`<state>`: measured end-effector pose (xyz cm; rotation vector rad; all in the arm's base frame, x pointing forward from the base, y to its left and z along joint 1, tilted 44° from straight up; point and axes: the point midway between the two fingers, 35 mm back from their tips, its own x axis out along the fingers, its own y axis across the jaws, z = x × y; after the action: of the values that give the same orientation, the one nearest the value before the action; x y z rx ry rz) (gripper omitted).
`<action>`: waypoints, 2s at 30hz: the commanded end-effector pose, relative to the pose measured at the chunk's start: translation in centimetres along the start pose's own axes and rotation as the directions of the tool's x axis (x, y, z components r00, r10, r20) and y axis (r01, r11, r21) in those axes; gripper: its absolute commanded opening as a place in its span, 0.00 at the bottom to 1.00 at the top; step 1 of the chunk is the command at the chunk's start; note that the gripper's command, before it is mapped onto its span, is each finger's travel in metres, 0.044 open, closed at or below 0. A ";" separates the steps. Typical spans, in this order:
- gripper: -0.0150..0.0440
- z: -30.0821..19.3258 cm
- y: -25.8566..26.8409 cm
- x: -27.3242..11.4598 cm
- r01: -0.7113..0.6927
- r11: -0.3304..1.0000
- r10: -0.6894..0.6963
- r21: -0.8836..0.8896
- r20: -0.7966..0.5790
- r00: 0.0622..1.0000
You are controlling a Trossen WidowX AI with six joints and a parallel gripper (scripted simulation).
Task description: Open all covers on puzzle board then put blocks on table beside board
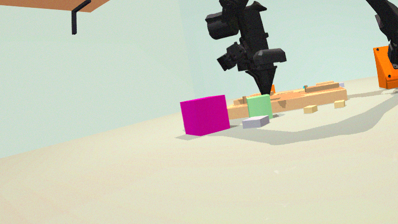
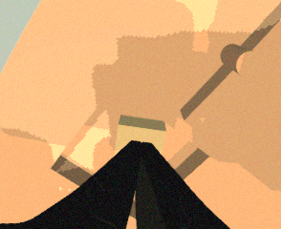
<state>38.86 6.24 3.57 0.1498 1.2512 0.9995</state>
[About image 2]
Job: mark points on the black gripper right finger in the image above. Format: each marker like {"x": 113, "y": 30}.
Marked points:
{"x": 163, "y": 199}

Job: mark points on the tan square block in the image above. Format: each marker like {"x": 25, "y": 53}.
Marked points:
{"x": 140, "y": 129}

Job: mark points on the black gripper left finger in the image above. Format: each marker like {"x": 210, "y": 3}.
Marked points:
{"x": 104, "y": 201}

